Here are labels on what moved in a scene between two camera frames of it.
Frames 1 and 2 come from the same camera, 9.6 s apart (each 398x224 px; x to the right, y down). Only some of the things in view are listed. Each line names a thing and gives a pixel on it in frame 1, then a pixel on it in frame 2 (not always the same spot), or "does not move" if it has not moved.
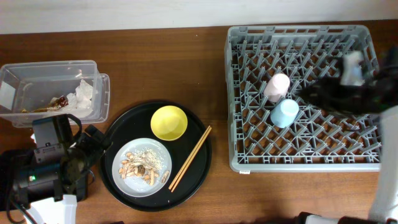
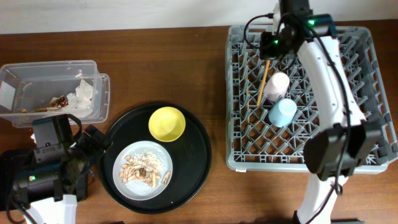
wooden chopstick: (189, 158) → (263, 83)
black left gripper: (90, 144) does not move
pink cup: (277, 88) does not move
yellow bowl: (169, 123) does not move
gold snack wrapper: (55, 103) does not move
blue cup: (283, 115) does not move
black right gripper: (329, 93) → (267, 50)
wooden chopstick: (190, 160) → (247, 91)
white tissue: (80, 100) does not move
